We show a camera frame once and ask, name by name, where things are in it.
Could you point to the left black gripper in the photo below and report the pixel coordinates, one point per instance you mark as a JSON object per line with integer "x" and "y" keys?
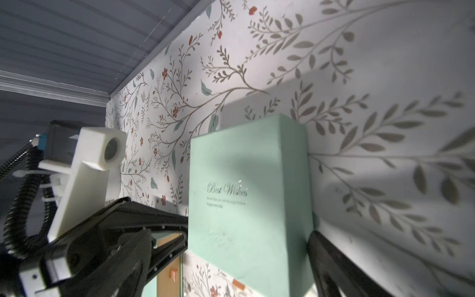
{"x": 49, "y": 270}

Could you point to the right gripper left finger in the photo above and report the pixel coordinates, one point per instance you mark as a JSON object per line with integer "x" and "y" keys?
{"x": 103, "y": 262}

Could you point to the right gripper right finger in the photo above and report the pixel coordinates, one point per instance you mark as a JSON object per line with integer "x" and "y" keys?
{"x": 335, "y": 275}

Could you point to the mint jewelry box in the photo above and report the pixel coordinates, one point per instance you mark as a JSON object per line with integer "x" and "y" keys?
{"x": 250, "y": 205}
{"x": 167, "y": 283}

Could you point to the floral table mat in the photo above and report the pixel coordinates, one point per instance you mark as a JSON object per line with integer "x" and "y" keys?
{"x": 386, "y": 91}

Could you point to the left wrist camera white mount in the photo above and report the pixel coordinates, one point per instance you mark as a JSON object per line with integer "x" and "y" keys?
{"x": 82, "y": 163}

